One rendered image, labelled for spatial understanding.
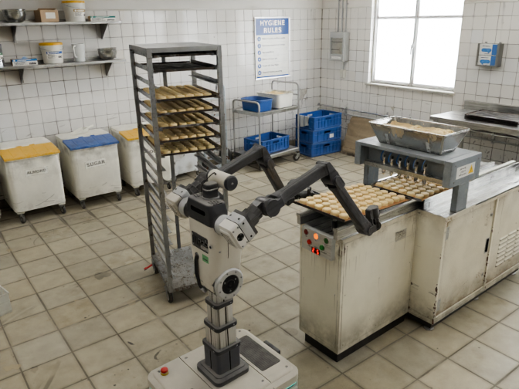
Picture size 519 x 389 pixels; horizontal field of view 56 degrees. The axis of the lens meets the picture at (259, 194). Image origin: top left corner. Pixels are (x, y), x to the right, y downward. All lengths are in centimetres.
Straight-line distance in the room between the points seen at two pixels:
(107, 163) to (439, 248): 380
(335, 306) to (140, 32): 453
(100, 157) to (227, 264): 362
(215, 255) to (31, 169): 357
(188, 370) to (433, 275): 161
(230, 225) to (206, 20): 511
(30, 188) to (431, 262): 401
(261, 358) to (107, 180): 354
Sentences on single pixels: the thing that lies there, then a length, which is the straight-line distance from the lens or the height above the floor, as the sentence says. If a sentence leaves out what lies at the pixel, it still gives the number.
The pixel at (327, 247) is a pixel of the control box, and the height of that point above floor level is 77.
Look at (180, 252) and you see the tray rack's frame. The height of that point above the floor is 15.
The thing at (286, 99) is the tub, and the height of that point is 91.
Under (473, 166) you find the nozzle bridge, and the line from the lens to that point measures 320.
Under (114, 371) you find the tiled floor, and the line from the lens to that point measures 322.
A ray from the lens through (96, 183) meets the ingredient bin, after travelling 574.
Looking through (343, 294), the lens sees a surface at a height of 49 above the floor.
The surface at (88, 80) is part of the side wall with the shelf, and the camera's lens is 622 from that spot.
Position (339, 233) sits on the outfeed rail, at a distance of 265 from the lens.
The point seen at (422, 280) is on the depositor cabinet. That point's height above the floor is 37.
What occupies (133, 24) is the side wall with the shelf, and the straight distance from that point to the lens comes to 641.
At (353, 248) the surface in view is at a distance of 277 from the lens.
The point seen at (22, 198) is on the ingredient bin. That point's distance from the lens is 558.
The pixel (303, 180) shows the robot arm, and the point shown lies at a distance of 219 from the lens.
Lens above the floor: 197
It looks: 20 degrees down
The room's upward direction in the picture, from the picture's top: 1 degrees counter-clockwise
